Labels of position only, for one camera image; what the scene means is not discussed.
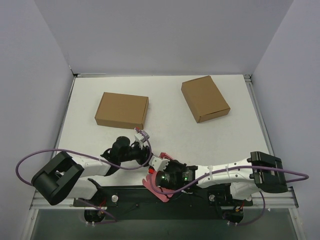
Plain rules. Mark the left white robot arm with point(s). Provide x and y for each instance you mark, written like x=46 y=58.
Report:
x=66 y=176

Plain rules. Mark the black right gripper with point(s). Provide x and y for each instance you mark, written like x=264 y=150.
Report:
x=155 y=178

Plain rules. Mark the left brown cardboard box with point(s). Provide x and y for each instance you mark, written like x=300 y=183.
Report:
x=123 y=111

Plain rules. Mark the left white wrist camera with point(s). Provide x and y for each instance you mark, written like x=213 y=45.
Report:
x=141 y=137

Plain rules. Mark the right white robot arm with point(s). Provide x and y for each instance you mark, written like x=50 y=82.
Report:
x=245 y=177

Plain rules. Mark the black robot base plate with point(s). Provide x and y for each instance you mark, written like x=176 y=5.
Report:
x=138 y=203

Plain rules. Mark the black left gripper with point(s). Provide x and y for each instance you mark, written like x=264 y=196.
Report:
x=145 y=155

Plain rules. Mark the brown cardboard box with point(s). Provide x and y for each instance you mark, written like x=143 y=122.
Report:
x=123 y=111
x=204 y=99

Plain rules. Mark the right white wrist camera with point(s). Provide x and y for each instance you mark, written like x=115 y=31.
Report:
x=158 y=164

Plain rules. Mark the aluminium table frame rail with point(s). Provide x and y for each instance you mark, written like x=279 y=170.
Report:
x=283 y=200

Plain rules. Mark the right brown cardboard box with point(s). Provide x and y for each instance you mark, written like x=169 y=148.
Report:
x=204 y=99

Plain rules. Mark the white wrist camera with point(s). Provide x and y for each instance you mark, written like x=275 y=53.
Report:
x=158 y=164
x=141 y=137

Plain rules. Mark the pink paper box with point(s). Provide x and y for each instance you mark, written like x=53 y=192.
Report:
x=148 y=182

